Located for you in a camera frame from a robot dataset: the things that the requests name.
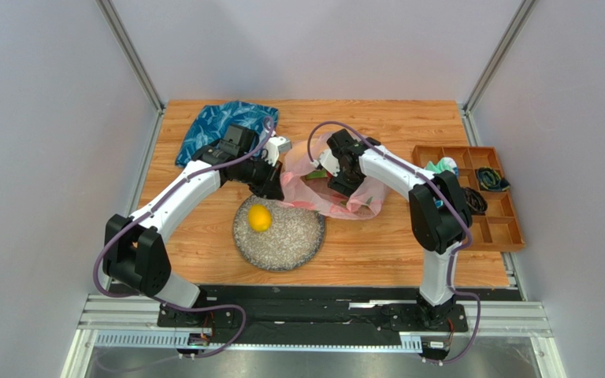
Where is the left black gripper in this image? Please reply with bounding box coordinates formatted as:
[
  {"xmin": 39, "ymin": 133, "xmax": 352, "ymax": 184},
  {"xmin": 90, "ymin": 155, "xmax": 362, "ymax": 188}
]
[{"xmin": 237, "ymin": 155, "xmax": 285, "ymax": 202}]

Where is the yellow fake lemon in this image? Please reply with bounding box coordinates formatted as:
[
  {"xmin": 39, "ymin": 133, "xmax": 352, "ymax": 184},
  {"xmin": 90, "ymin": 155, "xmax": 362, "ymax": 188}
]
[{"xmin": 247, "ymin": 204, "xmax": 272, "ymax": 232}]

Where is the pink plastic bag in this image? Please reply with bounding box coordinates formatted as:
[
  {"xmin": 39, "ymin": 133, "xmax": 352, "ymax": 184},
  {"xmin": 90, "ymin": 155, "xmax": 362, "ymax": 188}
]
[{"xmin": 280, "ymin": 140, "xmax": 391, "ymax": 221}]

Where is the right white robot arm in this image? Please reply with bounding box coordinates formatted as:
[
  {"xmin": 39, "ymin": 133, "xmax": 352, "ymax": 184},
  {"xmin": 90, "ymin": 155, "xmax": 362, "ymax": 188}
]
[{"xmin": 319, "ymin": 129, "xmax": 473, "ymax": 328}]

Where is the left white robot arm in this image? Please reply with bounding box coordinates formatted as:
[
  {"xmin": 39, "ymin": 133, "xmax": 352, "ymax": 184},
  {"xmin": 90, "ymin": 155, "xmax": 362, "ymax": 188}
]
[{"xmin": 94, "ymin": 117, "xmax": 291, "ymax": 311}]

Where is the speckled ceramic plate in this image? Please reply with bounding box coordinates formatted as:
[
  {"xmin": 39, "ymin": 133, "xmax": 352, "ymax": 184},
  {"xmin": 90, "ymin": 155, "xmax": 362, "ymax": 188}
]
[{"xmin": 232, "ymin": 195, "xmax": 326, "ymax": 272}]

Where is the blue patterned cloth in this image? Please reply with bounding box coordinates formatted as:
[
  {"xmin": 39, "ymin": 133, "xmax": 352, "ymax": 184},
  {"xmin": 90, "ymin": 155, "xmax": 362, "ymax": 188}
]
[{"xmin": 175, "ymin": 101, "xmax": 279, "ymax": 168}]

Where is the green white sock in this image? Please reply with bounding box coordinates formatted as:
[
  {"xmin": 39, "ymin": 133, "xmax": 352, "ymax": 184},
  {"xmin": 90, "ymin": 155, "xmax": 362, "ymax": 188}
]
[{"xmin": 425, "ymin": 157, "xmax": 459, "ymax": 178}]

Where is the black sock roll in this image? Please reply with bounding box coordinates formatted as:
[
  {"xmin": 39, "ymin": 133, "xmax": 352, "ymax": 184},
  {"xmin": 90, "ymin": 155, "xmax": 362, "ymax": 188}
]
[{"xmin": 462, "ymin": 187, "xmax": 488, "ymax": 215}]

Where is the dark striped sock roll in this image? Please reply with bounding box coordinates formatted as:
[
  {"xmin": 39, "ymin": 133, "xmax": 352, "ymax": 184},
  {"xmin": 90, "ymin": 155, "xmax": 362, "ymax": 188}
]
[{"xmin": 476, "ymin": 167, "xmax": 510, "ymax": 192}]

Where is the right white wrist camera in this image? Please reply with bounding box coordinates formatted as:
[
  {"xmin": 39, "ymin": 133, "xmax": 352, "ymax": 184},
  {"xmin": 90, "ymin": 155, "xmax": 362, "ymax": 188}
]
[{"xmin": 317, "ymin": 149, "xmax": 340, "ymax": 176}]

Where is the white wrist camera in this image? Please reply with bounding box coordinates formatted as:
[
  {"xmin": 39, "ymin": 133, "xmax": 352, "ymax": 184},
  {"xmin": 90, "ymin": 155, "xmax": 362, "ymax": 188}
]
[
  {"xmin": 317, "ymin": 149, "xmax": 340, "ymax": 176},
  {"xmin": 261, "ymin": 136, "xmax": 292, "ymax": 166}
]

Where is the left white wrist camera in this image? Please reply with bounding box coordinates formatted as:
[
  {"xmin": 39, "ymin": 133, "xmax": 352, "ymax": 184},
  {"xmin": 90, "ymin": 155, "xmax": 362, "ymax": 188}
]
[{"xmin": 261, "ymin": 136, "xmax": 292, "ymax": 166}]

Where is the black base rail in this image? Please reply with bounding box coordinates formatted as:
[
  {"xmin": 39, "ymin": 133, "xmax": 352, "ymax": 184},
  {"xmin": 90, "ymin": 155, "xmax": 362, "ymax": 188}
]
[{"xmin": 156, "ymin": 284, "xmax": 524, "ymax": 347}]

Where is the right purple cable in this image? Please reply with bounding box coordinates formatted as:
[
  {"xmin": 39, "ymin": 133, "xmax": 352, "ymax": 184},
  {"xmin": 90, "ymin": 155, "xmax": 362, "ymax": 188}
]
[{"xmin": 306, "ymin": 120, "xmax": 482, "ymax": 366}]

